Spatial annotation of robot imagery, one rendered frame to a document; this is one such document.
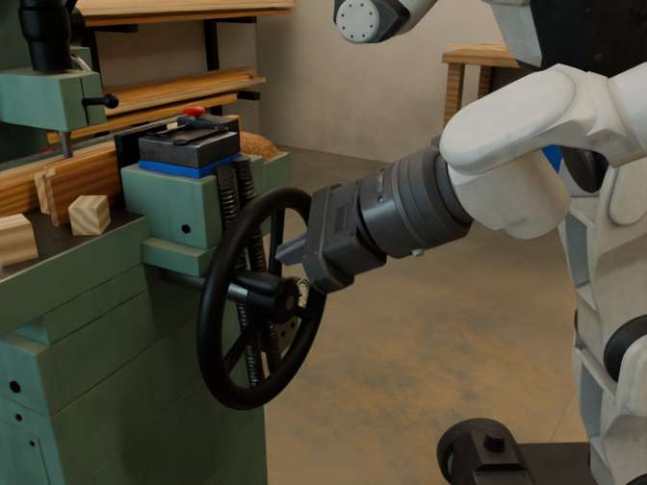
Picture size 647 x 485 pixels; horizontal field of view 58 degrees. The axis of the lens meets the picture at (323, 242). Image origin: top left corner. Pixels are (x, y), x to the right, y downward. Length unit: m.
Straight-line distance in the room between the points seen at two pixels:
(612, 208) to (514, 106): 0.48
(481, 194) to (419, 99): 3.66
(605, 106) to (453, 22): 3.56
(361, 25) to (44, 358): 0.73
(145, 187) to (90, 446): 0.34
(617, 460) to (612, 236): 0.47
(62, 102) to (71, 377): 0.35
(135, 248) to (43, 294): 0.14
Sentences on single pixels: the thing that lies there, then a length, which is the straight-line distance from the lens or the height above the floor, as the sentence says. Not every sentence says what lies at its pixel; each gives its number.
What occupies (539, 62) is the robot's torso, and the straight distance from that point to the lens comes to 0.88.
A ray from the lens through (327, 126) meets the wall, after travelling 4.54.
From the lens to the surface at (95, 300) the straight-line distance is 0.78.
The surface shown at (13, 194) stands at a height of 0.93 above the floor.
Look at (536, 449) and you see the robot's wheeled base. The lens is 1.56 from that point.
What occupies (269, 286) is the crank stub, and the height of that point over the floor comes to 0.89.
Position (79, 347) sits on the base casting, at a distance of 0.78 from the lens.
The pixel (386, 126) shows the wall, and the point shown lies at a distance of 4.29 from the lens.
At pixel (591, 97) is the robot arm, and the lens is 0.47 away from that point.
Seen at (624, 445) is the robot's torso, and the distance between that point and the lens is 1.25.
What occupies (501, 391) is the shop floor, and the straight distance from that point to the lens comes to 2.00.
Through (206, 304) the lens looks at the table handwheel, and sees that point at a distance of 0.64.
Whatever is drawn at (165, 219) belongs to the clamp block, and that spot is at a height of 0.90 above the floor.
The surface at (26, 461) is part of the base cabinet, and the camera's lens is 0.89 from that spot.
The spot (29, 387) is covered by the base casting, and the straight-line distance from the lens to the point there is 0.79.
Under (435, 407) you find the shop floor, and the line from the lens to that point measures 1.89.
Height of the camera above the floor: 1.18
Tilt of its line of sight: 24 degrees down
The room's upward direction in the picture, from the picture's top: straight up
